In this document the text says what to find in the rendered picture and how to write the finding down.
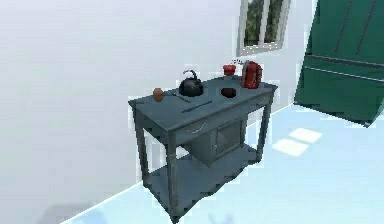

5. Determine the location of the red coffee machine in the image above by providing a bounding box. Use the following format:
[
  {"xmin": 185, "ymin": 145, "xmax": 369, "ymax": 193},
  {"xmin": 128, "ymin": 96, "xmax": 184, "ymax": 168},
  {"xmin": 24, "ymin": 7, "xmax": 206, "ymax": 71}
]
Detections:
[{"xmin": 240, "ymin": 60, "xmax": 264, "ymax": 90}]

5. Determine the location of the white framed window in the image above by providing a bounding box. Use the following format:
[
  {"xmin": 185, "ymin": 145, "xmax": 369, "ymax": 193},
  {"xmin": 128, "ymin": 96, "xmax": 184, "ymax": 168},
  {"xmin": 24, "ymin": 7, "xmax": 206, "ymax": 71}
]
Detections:
[{"xmin": 236, "ymin": 0, "xmax": 292, "ymax": 58}]

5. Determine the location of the grey-blue side table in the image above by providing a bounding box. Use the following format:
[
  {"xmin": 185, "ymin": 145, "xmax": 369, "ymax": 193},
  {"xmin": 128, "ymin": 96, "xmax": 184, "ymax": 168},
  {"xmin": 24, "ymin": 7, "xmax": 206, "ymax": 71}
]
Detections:
[{"xmin": 127, "ymin": 75, "xmax": 279, "ymax": 224}]

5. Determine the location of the dark long knife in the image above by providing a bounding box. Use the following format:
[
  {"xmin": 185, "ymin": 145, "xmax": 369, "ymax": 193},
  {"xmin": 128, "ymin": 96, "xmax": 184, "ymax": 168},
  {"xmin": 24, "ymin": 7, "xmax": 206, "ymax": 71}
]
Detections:
[{"xmin": 181, "ymin": 99, "xmax": 213, "ymax": 114}]

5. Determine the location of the brown round jar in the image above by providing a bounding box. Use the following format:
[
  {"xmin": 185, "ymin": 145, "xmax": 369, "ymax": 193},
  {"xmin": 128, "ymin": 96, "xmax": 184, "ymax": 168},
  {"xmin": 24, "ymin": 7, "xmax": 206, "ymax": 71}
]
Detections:
[{"xmin": 152, "ymin": 87, "xmax": 165, "ymax": 103}]

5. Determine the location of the red cup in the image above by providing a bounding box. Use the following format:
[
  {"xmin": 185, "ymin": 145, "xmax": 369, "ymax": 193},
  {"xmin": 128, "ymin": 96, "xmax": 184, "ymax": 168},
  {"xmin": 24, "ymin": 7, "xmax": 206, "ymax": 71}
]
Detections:
[{"xmin": 222, "ymin": 64, "xmax": 237, "ymax": 77}]

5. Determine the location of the dark red bowl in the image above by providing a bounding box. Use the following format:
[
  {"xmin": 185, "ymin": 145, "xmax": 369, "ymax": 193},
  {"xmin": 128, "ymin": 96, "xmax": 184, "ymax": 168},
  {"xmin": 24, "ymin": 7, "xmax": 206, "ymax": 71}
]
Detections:
[{"xmin": 220, "ymin": 87, "xmax": 237, "ymax": 99}]

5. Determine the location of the dark fridge handle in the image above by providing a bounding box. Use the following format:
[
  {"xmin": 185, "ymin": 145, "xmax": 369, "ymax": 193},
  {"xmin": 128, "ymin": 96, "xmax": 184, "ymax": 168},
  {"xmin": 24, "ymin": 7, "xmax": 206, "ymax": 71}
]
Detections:
[
  {"xmin": 334, "ymin": 0, "xmax": 354, "ymax": 54},
  {"xmin": 354, "ymin": 0, "xmax": 379, "ymax": 56}
]

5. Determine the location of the black kettle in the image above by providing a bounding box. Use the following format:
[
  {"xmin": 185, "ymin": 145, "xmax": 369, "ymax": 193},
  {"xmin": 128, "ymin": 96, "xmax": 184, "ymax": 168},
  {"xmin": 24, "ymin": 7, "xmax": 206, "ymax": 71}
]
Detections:
[{"xmin": 178, "ymin": 69, "xmax": 205, "ymax": 98}]

